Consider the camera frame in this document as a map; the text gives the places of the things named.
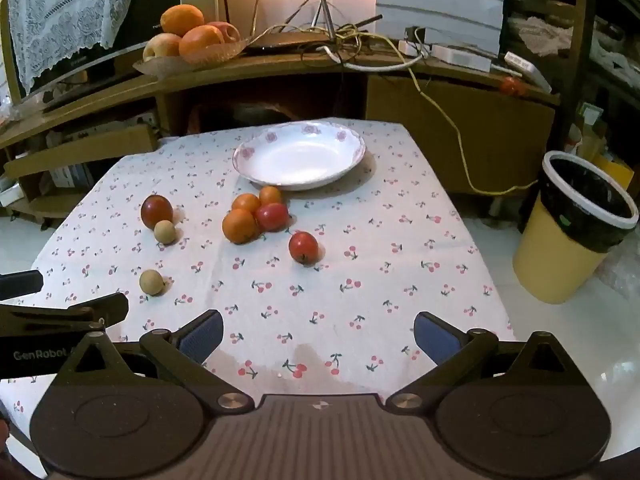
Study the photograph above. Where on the small orange tangerine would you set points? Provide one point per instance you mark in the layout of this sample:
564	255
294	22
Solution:
246	203
270	195
240	226

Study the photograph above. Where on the dark storage shelf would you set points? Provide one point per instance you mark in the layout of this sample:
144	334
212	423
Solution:
575	35

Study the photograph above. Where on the small red fruit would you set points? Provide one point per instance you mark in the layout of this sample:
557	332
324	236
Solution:
512	86

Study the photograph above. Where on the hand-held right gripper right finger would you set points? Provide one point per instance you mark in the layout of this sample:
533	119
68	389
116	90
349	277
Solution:
435	337

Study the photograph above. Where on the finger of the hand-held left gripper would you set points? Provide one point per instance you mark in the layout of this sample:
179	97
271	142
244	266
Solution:
75	310
20	282

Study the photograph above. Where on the yellow trash bin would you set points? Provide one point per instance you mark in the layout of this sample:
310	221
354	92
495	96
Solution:
550	270

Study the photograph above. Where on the cherry print tablecloth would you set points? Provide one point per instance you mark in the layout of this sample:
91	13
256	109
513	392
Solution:
350	270

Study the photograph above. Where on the black router with antennas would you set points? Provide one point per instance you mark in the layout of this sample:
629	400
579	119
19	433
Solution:
295	41

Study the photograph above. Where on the glass fruit bowl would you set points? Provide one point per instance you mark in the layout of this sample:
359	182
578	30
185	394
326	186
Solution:
200	60

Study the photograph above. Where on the white flat device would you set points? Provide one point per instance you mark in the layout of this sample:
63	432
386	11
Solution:
525	67

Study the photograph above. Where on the white power strip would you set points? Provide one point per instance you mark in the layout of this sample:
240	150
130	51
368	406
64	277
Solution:
460	57

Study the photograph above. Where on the large dark red tomato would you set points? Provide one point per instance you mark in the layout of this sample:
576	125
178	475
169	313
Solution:
156	211

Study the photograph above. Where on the white lace cloth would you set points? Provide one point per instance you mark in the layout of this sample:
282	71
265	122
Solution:
65	10

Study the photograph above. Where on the white floral plate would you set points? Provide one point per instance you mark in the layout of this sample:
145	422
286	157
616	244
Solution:
300	157

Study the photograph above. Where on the white slatted panel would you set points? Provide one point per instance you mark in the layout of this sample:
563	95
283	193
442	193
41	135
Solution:
440	5

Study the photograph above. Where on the wooden desk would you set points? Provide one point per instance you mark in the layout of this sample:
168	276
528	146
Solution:
415	105

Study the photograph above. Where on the pale red apple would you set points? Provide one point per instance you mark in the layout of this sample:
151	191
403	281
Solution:
162	46
227	31

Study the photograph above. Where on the small red tomato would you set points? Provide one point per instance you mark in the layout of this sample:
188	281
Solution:
272	216
303	247

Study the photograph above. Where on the black trash bag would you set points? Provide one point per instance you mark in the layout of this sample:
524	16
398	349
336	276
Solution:
575	210

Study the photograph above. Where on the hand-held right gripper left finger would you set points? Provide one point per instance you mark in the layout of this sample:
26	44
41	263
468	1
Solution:
202	336

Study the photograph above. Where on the brown longan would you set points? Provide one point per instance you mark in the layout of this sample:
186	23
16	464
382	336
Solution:
165	232
151	282

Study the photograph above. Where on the large orange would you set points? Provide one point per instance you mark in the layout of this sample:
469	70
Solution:
182	19
201	41

